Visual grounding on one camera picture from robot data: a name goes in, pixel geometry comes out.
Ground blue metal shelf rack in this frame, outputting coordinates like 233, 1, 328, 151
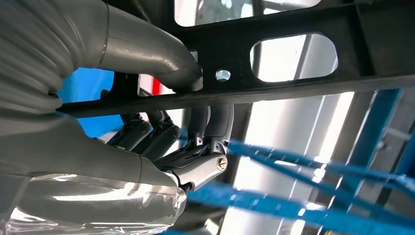
56, 67, 415, 235

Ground red barrier belt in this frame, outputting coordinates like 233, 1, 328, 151
151, 77, 162, 95

